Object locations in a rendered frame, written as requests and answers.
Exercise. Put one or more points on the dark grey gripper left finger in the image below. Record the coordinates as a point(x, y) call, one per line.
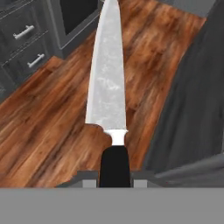
point(84, 178)

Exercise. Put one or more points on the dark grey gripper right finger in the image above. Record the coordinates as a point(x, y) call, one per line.
point(143, 178)

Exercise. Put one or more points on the dark grey drawer front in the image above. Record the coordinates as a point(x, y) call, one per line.
point(18, 28)
point(28, 60)

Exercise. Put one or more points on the grey oven with dark window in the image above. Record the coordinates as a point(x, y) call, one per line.
point(76, 19)

